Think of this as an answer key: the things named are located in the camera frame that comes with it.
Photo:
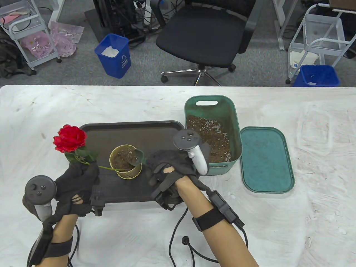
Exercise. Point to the black backpack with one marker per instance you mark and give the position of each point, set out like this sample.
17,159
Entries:
9,58

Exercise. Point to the dark brown plastic tray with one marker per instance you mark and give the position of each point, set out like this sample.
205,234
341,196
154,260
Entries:
144,133

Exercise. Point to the green plastic bin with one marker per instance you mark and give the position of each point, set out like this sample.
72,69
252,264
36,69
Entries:
211,108

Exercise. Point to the blue waste bin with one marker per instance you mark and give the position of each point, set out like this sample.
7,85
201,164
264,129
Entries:
114,62
317,76

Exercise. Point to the person's left forearm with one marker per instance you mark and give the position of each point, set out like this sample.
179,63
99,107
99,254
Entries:
64,229

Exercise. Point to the black computer tower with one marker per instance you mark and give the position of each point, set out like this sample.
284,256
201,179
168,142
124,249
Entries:
114,14

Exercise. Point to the person's right forearm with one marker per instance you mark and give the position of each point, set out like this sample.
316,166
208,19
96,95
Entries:
219,236

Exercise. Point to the red artificial rose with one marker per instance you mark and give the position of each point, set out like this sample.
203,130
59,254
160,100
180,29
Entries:
69,137

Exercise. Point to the black floor mat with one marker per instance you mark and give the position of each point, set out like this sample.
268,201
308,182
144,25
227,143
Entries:
93,25

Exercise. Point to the person's right hand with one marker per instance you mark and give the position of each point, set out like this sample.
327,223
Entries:
172,162

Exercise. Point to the pink plastic bag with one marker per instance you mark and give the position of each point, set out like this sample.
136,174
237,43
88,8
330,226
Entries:
66,39
37,44

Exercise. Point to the grey handheld controller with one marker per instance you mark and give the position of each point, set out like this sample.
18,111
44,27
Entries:
38,189
200,161

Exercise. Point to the black office chair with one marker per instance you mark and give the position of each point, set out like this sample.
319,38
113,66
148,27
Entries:
200,39

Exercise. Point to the yellow ribbed flower pot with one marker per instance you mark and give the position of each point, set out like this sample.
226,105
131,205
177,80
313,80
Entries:
128,174

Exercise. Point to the person's left hand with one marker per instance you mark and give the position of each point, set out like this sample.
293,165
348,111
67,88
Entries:
76,183

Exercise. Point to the brown potting mix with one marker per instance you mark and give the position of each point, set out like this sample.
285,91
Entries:
122,160
214,133

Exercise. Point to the green plastic trowel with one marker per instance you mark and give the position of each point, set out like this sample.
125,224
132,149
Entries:
137,157

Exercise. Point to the green plastic bin lid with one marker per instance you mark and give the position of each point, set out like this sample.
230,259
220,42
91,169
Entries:
269,158

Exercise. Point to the white crumpled paper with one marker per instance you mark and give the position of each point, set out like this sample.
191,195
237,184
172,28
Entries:
109,52

